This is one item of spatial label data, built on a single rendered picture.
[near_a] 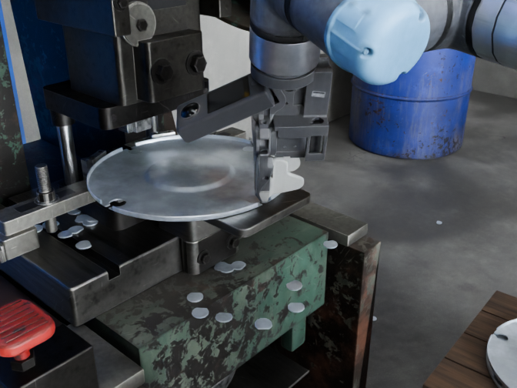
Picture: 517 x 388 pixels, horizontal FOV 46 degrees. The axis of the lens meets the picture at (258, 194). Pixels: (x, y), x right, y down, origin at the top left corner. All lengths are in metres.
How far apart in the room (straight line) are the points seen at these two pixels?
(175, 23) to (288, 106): 0.26
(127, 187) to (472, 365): 0.74
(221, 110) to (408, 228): 1.79
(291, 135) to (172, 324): 0.30
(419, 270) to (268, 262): 1.27
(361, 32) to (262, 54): 0.16
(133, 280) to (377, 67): 0.48
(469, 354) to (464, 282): 0.87
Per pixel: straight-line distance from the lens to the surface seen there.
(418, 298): 2.01
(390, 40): 0.50
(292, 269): 0.96
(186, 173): 0.87
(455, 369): 1.23
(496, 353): 1.26
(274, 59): 0.62
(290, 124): 0.68
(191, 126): 0.68
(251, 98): 0.66
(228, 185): 0.84
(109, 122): 0.84
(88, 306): 0.82
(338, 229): 1.03
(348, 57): 0.51
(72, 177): 0.99
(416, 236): 2.35
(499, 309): 1.42
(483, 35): 0.57
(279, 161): 0.72
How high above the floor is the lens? 1.14
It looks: 26 degrees down
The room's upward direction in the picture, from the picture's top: straight up
